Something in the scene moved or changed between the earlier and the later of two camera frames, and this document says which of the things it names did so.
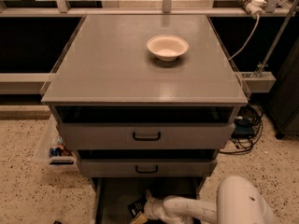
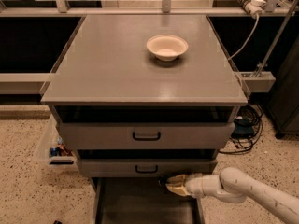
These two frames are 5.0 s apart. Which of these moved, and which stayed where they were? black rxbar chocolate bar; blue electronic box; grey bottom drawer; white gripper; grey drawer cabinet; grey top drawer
Moved: black rxbar chocolate bar; white gripper
Stayed: grey top drawer; blue electronic box; grey bottom drawer; grey drawer cabinet
